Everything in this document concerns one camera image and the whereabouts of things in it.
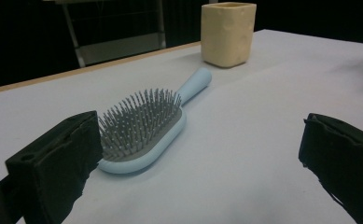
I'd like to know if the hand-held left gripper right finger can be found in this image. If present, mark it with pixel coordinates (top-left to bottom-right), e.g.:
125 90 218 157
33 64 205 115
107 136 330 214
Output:
299 113 363 224

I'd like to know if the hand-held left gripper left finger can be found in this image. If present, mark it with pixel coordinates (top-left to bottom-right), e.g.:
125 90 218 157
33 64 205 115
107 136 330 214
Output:
5 110 104 224

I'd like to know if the light blue hairbrush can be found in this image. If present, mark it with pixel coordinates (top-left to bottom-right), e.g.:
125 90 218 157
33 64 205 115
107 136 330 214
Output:
96 67 213 175

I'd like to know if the beige square cup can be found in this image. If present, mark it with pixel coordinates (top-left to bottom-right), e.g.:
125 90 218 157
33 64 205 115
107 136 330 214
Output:
200 2 258 69

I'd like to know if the white table sheet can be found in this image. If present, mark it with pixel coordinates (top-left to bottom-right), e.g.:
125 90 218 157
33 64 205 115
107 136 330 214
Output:
0 29 363 224

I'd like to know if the grey metal stand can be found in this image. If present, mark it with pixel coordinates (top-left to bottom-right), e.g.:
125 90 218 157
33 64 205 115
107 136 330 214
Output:
61 0 168 68

